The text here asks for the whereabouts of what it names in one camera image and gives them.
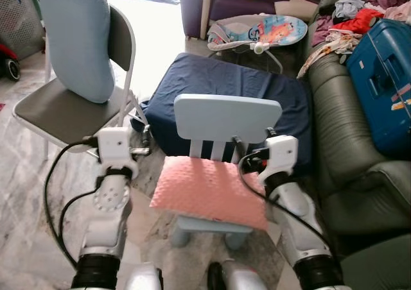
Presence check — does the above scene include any pink dotted pillow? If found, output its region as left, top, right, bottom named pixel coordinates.
left=149, top=155, right=270, bottom=232

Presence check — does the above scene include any dark green leather sofa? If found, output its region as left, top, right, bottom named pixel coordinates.
left=301, top=0, right=411, bottom=290

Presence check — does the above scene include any light blue pillow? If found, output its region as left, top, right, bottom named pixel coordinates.
left=39, top=0, right=117, bottom=104

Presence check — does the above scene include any light blue child chair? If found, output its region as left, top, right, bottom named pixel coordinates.
left=167, top=93, right=284, bottom=250

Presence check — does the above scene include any grey metal folding chair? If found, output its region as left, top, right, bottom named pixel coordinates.
left=12, top=4, right=150, bottom=157

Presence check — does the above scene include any silver right robot leg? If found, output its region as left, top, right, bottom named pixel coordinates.
left=206, top=260, right=268, bottom=290

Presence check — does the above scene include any silver robot leg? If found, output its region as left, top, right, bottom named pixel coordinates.
left=206, top=260, right=268, bottom=290
left=125, top=264, right=165, bottom=290

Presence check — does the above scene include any whale print baby bouncer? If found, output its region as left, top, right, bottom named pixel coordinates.
left=206, top=14, right=310, bottom=55

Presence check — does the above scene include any silver left robot leg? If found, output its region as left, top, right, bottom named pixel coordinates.
left=125, top=264, right=165, bottom=290

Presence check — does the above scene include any floral patterned cloth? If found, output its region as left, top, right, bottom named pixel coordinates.
left=296, top=32, right=362, bottom=80

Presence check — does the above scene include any purple armchair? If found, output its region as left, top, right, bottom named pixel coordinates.
left=180, top=0, right=322, bottom=41

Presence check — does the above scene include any blue hard suitcase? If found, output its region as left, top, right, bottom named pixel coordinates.
left=345, top=18, right=411, bottom=157

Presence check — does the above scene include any red toy car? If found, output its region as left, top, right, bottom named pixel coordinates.
left=0, top=42, right=22, bottom=83

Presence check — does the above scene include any red garment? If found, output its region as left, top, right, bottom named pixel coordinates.
left=330, top=7, right=385, bottom=35

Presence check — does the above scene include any grey mesh playpen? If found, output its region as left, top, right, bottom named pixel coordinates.
left=0, top=0, right=46, bottom=61

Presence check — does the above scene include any grey blue garment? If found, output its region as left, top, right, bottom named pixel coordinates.
left=332, top=0, right=367, bottom=19

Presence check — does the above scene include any pink garment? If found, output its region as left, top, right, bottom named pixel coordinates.
left=381, top=0, right=411, bottom=26

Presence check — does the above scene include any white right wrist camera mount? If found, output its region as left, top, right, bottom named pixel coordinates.
left=259, top=135, right=299, bottom=182

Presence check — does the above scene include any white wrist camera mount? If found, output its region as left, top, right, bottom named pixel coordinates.
left=259, top=135, right=299, bottom=182
left=96, top=126, right=139, bottom=173

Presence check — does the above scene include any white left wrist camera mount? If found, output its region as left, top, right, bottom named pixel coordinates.
left=96, top=126, right=139, bottom=173

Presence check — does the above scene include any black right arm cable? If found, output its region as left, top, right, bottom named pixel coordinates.
left=237, top=150, right=336, bottom=255

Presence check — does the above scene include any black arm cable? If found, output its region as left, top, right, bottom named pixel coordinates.
left=42, top=135, right=101, bottom=273
left=237, top=150, right=336, bottom=255

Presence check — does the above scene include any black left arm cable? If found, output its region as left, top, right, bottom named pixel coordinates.
left=42, top=135, right=101, bottom=273

